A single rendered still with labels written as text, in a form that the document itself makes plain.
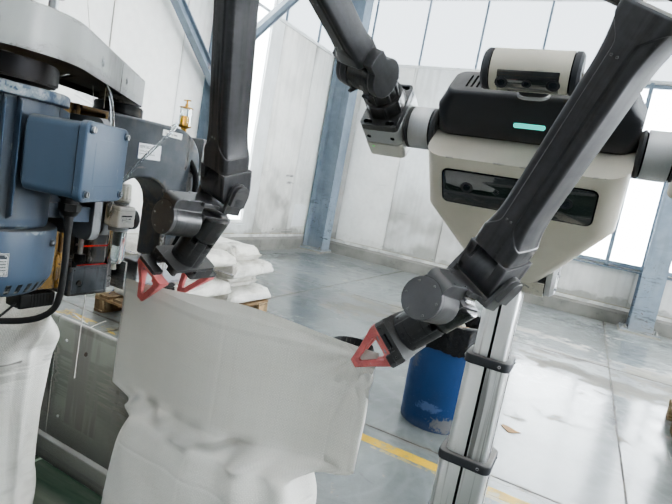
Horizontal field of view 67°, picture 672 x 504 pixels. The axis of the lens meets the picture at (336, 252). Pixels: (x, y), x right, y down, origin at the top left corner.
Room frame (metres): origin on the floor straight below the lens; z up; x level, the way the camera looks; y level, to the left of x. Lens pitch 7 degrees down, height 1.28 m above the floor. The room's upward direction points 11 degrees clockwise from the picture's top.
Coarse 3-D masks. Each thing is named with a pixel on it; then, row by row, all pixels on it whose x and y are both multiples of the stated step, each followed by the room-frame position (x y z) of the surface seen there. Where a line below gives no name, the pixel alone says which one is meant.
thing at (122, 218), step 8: (128, 184) 0.89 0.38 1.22; (128, 192) 0.88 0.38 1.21; (120, 200) 0.87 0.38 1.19; (128, 200) 0.88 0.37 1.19; (104, 208) 0.88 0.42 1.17; (112, 208) 0.87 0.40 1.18; (120, 208) 0.86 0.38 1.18; (128, 208) 0.88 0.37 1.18; (104, 216) 0.88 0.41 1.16; (112, 216) 0.87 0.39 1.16; (120, 216) 0.86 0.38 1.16; (128, 216) 0.88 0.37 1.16; (104, 224) 0.89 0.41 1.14; (112, 224) 0.87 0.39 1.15; (120, 224) 0.87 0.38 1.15; (128, 224) 0.88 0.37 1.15; (104, 232) 0.89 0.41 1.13; (112, 264) 0.88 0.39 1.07
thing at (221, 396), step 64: (128, 320) 0.90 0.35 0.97; (192, 320) 0.81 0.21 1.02; (256, 320) 0.86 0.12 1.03; (128, 384) 0.89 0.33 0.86; (192, 384) 0.80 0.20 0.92; (256, 384) 0.78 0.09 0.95; (320, 384) 0.77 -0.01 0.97; (128, 448) 0.83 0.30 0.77; (192, 448) 0.78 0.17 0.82; (256, 448) 0.77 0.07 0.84; (320, 448) 0.77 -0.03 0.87
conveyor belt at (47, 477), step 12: (36, 456) 1.33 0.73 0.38; (36, 468) 1.28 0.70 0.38; (48, 468) 1.28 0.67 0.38; (36, 480) 1.23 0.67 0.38; (48, 480) 1.24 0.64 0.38; (60, 480) 1.24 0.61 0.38; (72, 480) 1.25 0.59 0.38; (36, 492) 1.18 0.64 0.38; (48, 492) 1.19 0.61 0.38; (60, 492) 1.20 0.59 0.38; (72, 492) 1.21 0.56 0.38; (84, 492) 1.22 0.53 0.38
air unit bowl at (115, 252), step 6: (108, 234) 0.88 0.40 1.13; (114, 234) 0.87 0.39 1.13; (120, 234) 0.87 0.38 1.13; (126, 234) 0.89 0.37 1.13; (108, 240) 0.87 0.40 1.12; (114, 240) 0.87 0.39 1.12; (120, 240) 0.88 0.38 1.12; (108, 246) 0.87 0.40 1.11; (114, 246) 0.87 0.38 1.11; (120, 246) 0.88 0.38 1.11; (108, 252) 0.87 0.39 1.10; (114, 252) 0.87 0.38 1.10; (120, 252) 0.88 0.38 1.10; (108, 258) 0.87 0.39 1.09; (114, 258) 0.87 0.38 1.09; (120, 258) 0.88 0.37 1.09
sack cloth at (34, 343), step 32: (0, 352) 1.01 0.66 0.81; (32, 352) 1.07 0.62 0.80; (0, 384) 1.02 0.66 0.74; (32, 384) 1.08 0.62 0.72; (0, 416) 1.03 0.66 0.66; (32, 416) 1.10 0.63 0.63; (0, 448) 1.03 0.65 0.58; (32, 448) 1.12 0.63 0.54; (0, 480) 1.03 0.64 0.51; (32, 480) 1.12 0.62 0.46
